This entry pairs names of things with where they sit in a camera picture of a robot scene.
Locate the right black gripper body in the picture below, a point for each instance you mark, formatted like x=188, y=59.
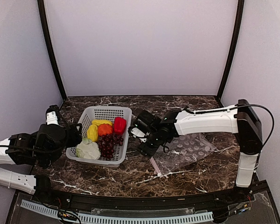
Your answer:
x=156, y=141

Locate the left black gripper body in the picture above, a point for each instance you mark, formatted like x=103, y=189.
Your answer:
x=73, y=138

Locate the white plastic perforated basket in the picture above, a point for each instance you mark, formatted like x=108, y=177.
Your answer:
x=108, y=113

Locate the clear zip top bag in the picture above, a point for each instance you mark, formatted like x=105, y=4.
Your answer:
x=181, y=152

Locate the dark red grape bunch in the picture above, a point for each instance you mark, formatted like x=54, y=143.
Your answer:
x=107, y=143

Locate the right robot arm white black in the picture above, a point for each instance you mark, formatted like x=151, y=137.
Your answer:
x=239, y=119

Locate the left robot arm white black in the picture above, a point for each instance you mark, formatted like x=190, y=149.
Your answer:
x=41, y=148

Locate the white green cauliflower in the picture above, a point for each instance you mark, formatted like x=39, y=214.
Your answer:
x=88, y=149

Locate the yellow bell pepper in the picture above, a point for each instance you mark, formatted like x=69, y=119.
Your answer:
x=92, y=133

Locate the orange bell pepper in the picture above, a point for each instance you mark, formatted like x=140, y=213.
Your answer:
x=105, y=129

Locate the red bell pepper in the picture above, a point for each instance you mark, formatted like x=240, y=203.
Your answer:
x=119, y=125

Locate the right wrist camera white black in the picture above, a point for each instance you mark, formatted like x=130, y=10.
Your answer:
x=138, y=134

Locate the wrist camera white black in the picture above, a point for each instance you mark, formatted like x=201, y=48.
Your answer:
x=52, y=115
x=138, y=134

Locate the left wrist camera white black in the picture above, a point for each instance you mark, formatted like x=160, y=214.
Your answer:
x=52, y=115

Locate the white slotted cable duct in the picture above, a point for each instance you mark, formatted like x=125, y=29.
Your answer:
x=104, y=216

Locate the black curved front rail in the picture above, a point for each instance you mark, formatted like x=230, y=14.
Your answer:
x=82, y=202

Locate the left black frame post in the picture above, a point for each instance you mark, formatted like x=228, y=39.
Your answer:
x=49, y=47

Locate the black frame post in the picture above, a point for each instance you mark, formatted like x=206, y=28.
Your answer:
x=49, y=47
x=232, y=49

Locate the right black frame post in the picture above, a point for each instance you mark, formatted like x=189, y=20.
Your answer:
x=232, y=49

